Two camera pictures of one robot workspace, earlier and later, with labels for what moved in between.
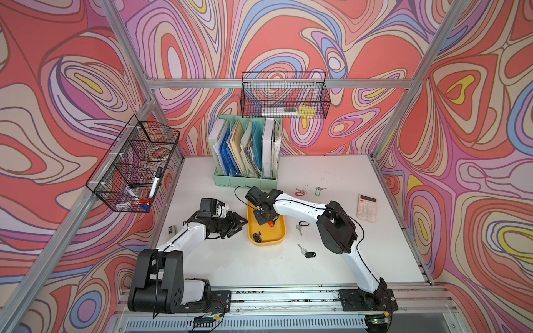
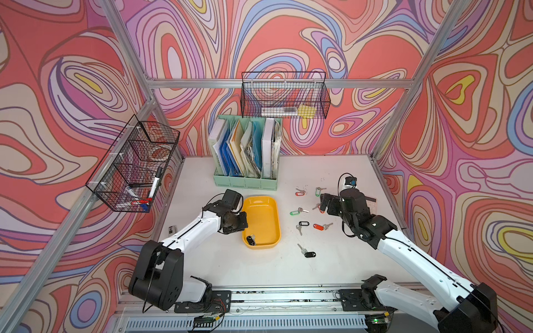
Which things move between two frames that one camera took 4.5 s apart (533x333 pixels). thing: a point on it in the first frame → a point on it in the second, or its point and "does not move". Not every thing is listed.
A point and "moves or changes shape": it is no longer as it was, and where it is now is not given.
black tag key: (257, 236) moves or changes shape
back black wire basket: (284, 95) does not move
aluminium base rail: (298, 309) does not move
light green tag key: (318, 191) does not move
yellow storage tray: (270, 236) moves or changes shape
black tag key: (308, 254) does not move
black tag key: (302, 223) does not move
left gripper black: (232, 224) does not move
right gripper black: (260, 220) → (325, 198)
